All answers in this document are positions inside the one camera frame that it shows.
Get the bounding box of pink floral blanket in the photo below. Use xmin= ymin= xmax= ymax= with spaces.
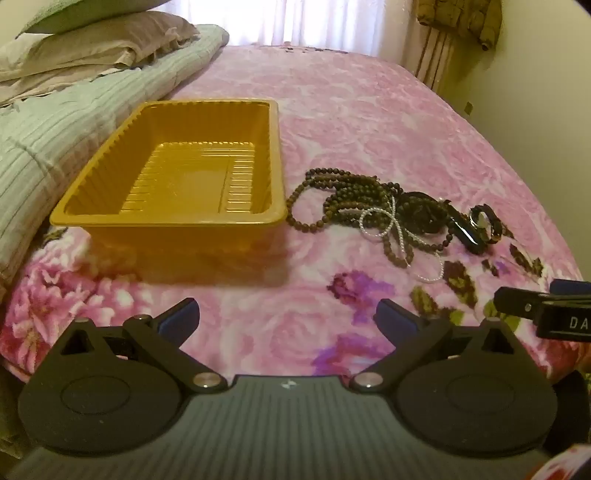
xmin=0 ymin=44 xmax=583 ymax=384

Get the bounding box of small leather strap wristwatch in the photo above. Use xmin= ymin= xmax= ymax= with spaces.
xmin=468 ymin=203 xmax=505 ymax=245

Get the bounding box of beige pillow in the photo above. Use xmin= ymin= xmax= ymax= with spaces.
xmin=0 ymin=11 xmax=200 ymax=95

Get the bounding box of striped beige drape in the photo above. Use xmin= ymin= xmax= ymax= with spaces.
xmin=414 ymin=27 xmax=459 ymax=93

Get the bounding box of black mesh band wristwatch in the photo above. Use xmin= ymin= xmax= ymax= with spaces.
xmin=398 ymin=189 xmax=452 ymax=233

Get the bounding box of white pearl strand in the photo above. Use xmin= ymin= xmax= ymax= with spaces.
xmin=359 ymin=194 xmax=447 ymax=284

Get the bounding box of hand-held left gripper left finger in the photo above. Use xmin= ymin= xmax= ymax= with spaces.
xmin=60 ymin=298 xmax=228 ymax=394

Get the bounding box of glossy black oblong case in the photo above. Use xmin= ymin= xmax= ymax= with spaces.
xmin=447 ymin=207 xmax=486 ymax=254

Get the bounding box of long brown bead necklace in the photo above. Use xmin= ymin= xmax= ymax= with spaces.
xmin=286 ymin=167 xmax=459 ymax=269

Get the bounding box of red and white cloth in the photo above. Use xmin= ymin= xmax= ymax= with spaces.
xmin=530 ymin=442 xmax=591 ymax=480

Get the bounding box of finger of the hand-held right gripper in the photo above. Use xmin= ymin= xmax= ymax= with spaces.
xmin=549 ymin=279 xmax=591 ymax=297
xmin=493 ymin=286 xmax=591 ymax=320

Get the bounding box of white sheer curtain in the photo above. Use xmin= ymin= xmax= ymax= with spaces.
xmin=139 ymin=0 xmax=419 ymax=52

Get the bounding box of green striped quilt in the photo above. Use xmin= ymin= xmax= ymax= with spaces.
xmin=0 ymin=24 xmax=230 ymax=291

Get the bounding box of green pillow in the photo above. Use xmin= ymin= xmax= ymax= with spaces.
xmin=16 ymin=0 xmax=172 ymax=35

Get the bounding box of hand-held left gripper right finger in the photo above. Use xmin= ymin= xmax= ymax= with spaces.
xmin=350 ymin=298 xmax=526 ymax=394

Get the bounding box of yellow plastic tray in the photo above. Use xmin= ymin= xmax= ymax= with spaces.
xmin=49 ymin=98 xmax=287 ymax=271

